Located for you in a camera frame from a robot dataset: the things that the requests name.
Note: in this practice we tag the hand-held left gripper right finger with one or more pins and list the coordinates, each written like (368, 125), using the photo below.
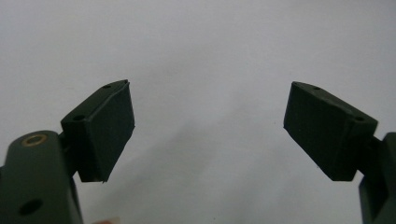
(327, 130)

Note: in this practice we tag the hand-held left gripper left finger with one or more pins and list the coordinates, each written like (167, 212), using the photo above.
(102, 130)

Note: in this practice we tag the white board table cover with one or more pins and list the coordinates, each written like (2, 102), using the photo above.
(205, 46)

